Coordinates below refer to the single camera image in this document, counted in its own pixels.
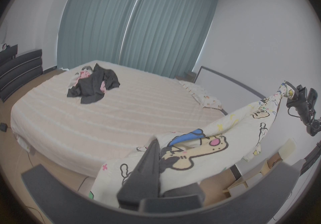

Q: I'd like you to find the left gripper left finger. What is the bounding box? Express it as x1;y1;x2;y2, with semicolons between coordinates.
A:
117;139;161;209

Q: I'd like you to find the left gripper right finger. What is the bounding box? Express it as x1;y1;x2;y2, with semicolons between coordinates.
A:
163;183;205;198

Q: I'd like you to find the white printed pyjama top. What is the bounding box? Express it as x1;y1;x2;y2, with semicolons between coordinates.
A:
90;81;295;208

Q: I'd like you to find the bed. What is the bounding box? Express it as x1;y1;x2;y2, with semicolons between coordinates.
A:
11;60;267;181

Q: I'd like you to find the pile of clothes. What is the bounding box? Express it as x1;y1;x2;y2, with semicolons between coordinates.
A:
66;63;121;104

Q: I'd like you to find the white printed pillow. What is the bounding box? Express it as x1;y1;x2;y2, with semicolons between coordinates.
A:
179;80;223;110

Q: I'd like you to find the grey bedside table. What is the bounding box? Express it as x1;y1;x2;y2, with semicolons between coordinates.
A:
175;71;197;83

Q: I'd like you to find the blue-green curtain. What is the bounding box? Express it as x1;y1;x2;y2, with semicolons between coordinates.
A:
57;0;151;68
118;0;220;79

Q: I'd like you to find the black chest of drawers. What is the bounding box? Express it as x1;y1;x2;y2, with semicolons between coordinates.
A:
0;49;43;103

